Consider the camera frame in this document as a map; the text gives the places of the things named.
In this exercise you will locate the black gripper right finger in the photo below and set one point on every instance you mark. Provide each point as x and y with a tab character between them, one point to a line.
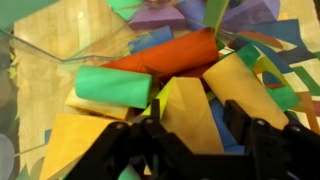
283	153

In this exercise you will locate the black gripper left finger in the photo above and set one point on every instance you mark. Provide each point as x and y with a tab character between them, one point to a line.
133	153

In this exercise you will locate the orange triangular foam block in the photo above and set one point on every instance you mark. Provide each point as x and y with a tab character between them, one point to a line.
190	113
73	143

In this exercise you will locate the clear plastic block bag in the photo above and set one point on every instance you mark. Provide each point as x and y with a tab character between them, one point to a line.
293	40

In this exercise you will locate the purple triangular foam block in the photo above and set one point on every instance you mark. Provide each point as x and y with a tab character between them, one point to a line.
156	20

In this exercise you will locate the green foam cylinder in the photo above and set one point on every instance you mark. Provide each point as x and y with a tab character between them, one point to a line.
113	86

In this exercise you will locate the orange foam cylinder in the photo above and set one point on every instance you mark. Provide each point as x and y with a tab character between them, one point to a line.
240	90

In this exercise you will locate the red foam cylinder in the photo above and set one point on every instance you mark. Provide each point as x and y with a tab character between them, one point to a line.
173	53

